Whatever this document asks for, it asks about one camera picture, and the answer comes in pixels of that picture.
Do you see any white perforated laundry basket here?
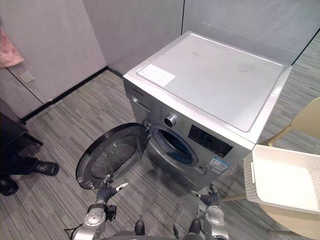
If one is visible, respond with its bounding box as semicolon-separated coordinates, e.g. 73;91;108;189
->
243;144;320;215

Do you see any robot dark foot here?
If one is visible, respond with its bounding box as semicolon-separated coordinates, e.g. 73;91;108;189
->
134;220;146;236

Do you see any white label sheet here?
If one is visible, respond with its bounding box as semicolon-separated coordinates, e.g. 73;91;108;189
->
138;63;176;88

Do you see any pink cloth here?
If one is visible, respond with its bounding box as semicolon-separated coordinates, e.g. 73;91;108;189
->
0;26;25;69

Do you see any robot silver torso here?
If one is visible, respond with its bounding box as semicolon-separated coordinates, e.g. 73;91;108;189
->
109;229;198;240

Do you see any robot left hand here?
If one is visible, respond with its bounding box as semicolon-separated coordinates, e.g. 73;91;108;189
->
95;174;129;203

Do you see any dark cabinet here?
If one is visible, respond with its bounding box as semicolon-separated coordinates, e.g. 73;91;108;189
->
0;98;44;161

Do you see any person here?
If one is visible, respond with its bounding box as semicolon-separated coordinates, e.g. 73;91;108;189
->
0;112;60;197

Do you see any blue energy label sticker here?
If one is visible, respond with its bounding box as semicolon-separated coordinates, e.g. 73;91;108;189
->
209;156;229;174

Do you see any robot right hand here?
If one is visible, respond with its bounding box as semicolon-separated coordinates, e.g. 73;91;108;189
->
191;183;221;210

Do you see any round glass washer door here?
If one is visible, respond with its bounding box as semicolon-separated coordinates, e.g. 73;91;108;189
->
75;122;150;190

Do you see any silver front-load washing machine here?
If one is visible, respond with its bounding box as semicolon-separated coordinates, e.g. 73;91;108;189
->
122;30;293;190

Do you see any white wall socket plate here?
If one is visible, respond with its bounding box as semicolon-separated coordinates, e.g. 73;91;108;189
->
19;71;35;84

